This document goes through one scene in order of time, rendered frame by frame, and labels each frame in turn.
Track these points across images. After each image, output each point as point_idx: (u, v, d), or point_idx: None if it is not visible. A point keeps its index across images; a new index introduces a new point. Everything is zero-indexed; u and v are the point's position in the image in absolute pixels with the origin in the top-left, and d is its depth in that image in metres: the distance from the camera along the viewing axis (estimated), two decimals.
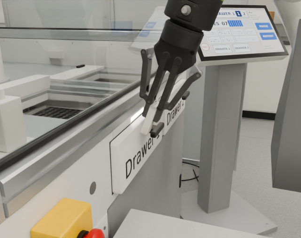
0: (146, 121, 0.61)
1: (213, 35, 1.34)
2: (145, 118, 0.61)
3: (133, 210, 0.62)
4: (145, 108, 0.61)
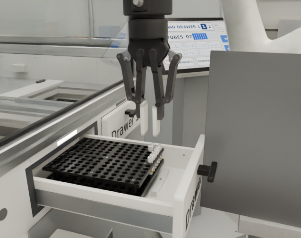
0: (141, 121, 0.61)
1: (176, 49, 1.38)
2: (140, 119, 0.61)
3: (58, 230, 0.65)
4: (137, 109, 0.62)
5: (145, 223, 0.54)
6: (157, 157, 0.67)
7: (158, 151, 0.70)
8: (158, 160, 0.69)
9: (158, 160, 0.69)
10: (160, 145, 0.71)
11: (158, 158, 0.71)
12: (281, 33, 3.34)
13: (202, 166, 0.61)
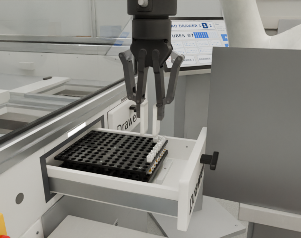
0: (141, 121, 0.61)
1: (178, 47, 1.42)
2: (140, 119, 0.61)
3: (69, 216, 0.69)
4: (137, 109, 0.61)
5: (152, 207, 0.58)
6: (161, 148, 0.71)
7: (163, 142, 0.74)
8: (162, 150, 0.73)
9: (162, 151, 0.73)
10: (165, 137, 0.75)
11: (162, 149, 0.75)
12: (280, 33, 3.38)
13: (204, 155, 0.65)
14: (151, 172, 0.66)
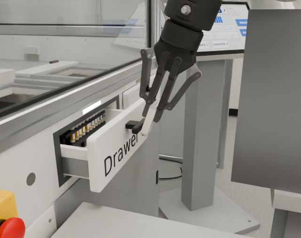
0: (146, 121, 0.61)
1: None
2: (145, 118, 0.61)
3: (84, 203, 0.61)
4: (145, 108, 0.61)
5: (68, 169, 0.57)
6: (94, 117, 0.70)
7: (98, 112, 0.73)
8: (97, 120, 0.72)
9: (97, 121, 0.72)
10: None
11: (98, 119, 0.73)
12: None
13: (131, 121, 0.64)
14: (78, 139, 0.65)
